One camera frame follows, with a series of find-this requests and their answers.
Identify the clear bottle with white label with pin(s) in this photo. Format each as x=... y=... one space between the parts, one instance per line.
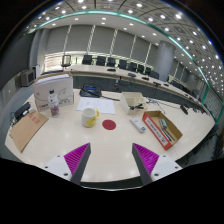
x=54 y=105

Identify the open red cardboard box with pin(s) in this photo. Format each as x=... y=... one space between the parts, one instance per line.
x=154 y=128

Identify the single black office chair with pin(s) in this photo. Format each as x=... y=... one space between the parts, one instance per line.
x=66 y=60

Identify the black desk microphone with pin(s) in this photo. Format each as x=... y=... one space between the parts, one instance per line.
x=184 y=109

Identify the grey box monitor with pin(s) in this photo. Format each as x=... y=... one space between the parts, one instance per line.
x=27 y=78

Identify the row of black office chairs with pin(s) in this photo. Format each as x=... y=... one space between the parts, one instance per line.
x=101 y=60

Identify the white copy paper box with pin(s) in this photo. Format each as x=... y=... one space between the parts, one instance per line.
x=61 y=88

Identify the white printed paper sheet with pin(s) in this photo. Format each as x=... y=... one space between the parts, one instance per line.
x=100 y=105

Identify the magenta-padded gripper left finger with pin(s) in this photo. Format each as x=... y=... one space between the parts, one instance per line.
x=77 y=156

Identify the open white cardboard box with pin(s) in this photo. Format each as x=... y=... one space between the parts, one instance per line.
x=127 y=100

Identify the group of ceiling lights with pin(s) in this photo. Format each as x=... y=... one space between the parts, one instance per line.
x=166 y=29

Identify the black power adapter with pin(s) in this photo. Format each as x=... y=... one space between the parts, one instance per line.
x=21 y=111

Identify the long curved conference desk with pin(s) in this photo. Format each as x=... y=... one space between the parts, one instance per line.
x=100 y=70

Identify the brown paper envelope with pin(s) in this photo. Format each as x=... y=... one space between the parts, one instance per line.
x=26 y=128

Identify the black desk phone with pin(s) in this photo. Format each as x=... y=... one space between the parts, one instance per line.
x=90 y=90

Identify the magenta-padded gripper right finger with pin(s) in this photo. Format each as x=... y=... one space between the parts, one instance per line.
x=146 y=157

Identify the flat round red coaster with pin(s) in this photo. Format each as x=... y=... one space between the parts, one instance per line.
x=109 y=125

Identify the black clip in white box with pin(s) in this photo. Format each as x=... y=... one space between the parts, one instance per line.
x=136 y=107

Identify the white mug with yellow print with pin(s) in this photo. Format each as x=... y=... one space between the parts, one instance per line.
x=88 y=116

